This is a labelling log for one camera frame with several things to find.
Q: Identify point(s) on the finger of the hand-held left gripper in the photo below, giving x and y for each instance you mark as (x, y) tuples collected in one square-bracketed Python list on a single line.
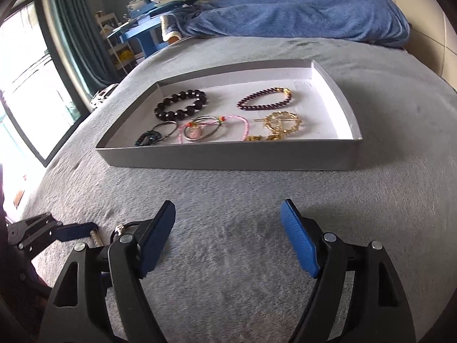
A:
[(106, 279), (76, 231)]

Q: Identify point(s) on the black framed window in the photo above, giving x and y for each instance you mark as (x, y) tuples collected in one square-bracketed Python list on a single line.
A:
[(28, 78)]

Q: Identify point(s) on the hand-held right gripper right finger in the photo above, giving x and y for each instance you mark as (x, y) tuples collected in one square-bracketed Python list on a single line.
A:
[(300, 239)]

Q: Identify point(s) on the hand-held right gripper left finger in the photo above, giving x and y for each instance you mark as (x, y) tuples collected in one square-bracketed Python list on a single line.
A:
[(157, 235)]

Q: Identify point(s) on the white trolley shelf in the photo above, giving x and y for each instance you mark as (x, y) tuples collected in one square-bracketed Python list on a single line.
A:
[(107, 18)]

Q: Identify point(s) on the blue desk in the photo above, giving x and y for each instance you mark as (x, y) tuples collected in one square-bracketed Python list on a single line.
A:
[(139, 37)]

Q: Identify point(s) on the grey cardboard box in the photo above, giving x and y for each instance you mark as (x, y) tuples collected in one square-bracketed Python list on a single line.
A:
[(214, 157)]

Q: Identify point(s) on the beige wardrobe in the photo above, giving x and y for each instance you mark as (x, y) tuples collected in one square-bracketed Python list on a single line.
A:
[(428, 43)]

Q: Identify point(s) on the yellow object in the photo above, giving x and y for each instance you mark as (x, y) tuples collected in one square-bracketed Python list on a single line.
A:
[(126, 55)]

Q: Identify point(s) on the teal curtain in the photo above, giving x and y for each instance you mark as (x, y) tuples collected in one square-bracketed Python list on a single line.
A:
[(78, 43)]

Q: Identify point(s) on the silver bangle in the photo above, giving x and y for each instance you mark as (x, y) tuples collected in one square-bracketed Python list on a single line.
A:
[(164, 122), (195, 118)]

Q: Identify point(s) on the blue fleece blanket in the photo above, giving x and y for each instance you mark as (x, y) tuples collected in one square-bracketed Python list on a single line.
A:
[(303, 14)]

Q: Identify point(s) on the grey bed cover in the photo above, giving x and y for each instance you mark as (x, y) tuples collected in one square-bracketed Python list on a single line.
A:
[(232, 193)]

